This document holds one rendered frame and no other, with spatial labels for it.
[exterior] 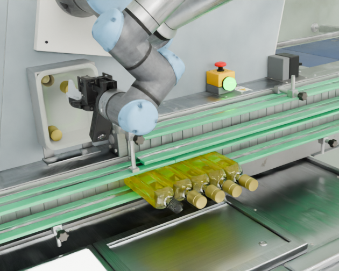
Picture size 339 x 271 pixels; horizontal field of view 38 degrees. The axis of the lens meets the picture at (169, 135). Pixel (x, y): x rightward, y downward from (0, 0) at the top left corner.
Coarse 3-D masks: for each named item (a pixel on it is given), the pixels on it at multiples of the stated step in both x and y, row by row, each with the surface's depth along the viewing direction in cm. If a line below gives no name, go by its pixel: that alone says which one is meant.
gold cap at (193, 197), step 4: (192, 192) 128; (196, 192) 128; (188, 196) 128; (192, 196) 127; (196, 196) 126; (200, 196) 126; (188, 200) 128; (192, 200) 127; (196, 200) 126; (200, 200) 126; (204, 200) 127; (196, 204) 126; (200, 204) 126; (204, 204) 127; (200, 208) 127
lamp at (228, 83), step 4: (228, 76) 162; (224, 80) 161; (228, 80) 160; (232, 80) 160; (224, 84) 161; (228, 84) 160; (232, 84) 161; (224, 88) 162; (228, 88) 161; (232, 88) 161
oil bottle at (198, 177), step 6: (180, 162) 144; (186, 162) 144; (174, 168) 142; (180, 168) 140; (186, 168) 140; (192, 168) 140; (198, 168) 140; (186, 174) 137; (192, 174) 136; (198, 174) 136; (204, 174) 136; (192, 180) 134; (198, 180) 134; (204, 180) 134; (198, 186) 134
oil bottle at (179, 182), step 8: (160, 168) 141; (168, 168) 140; (160, 176) 137; (168, 176) 135; (176, 176) 135; (184, 176) 135; (176, 184) 131; (184, 184) 131; (192, 184) 133; (176, 192) 131
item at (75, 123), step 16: (64, 80) 139; (80, 80) 141; (48, 96) 138; (64, 96) 140; (48, 112) 139; (64, 112) 142; (80, 112) 144; (64, 128) 143; (80, 128) 146; (48, 144) 134; (64, 144) 137
